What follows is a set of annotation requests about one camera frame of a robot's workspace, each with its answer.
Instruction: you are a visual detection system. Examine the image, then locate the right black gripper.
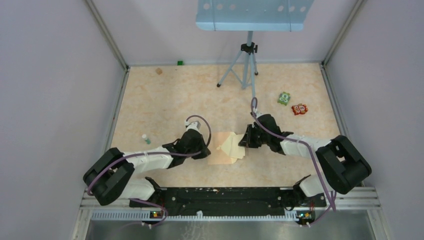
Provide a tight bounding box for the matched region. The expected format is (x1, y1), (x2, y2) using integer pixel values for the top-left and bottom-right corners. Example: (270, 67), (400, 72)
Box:
(239, 124), (270, 149)

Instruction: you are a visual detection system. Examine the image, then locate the peach envelope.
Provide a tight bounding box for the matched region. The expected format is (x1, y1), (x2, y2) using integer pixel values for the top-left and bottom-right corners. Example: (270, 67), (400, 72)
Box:
(207, 132), (246, 165)

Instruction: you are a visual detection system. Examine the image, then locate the green white glue stick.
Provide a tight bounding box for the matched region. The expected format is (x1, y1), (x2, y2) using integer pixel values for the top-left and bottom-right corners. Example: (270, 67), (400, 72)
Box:
(141, 134), (151, 145)

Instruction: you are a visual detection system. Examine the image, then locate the cream paper letter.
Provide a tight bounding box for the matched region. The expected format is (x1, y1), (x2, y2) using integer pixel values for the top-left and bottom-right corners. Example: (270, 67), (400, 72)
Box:
(216, 132), (246, 165)

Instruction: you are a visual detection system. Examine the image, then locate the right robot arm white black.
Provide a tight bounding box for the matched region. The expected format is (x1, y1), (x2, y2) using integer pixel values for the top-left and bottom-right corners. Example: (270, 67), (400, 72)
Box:
(238, 114), (372, 206)

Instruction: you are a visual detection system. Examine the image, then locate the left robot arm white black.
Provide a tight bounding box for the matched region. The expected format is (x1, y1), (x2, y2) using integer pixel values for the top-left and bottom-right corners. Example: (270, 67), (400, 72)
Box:
(82, 129), (211, 207)

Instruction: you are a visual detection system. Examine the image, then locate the green toy block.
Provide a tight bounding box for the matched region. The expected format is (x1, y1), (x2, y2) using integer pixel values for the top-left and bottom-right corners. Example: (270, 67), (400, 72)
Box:
(277, 91), (291, 106)

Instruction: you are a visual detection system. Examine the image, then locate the red toy block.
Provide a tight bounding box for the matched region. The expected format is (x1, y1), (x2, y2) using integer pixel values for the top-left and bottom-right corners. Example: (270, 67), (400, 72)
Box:
(291, 103), (309, 116)

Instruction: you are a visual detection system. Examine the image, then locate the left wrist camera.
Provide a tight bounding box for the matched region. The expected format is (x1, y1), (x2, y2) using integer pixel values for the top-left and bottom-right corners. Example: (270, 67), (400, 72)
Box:
(185, 120), (201, 132)

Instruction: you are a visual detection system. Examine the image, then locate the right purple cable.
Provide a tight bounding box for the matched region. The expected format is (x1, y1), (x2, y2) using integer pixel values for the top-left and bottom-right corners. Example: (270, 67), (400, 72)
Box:
(250, 97), (338, 228)

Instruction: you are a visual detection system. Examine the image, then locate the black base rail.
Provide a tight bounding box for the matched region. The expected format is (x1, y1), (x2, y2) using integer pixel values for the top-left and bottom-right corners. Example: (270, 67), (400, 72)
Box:
(148, 187), (327, 217)

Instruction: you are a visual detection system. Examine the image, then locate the white cable duct strip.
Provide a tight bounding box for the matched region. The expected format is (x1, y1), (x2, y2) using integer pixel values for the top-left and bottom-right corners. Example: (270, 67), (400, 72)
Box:
(91, 210), (299, 222)

